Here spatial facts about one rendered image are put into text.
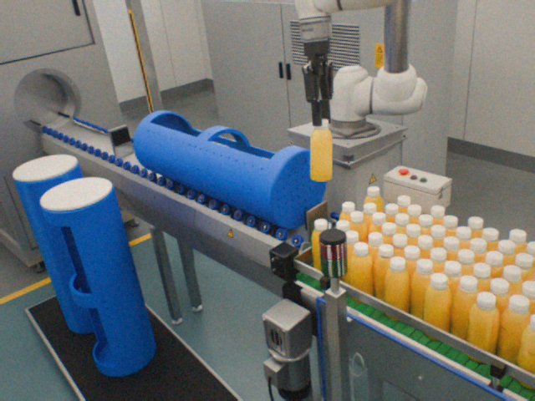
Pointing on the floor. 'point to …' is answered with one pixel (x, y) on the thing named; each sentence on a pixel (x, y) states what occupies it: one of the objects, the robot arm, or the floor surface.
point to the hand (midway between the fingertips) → (321, 113)
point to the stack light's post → (338, 345)
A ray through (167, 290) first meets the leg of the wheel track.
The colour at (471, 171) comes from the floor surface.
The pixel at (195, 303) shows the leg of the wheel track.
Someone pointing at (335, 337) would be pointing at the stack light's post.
